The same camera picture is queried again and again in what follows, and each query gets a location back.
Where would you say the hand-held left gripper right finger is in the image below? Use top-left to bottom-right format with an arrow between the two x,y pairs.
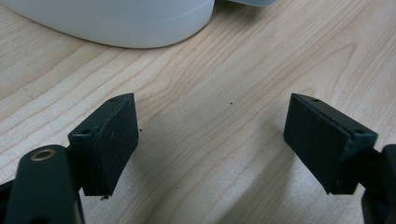
282,92 -> 379,196

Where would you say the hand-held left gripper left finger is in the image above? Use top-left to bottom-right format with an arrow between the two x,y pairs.
67,92 -> 140,198

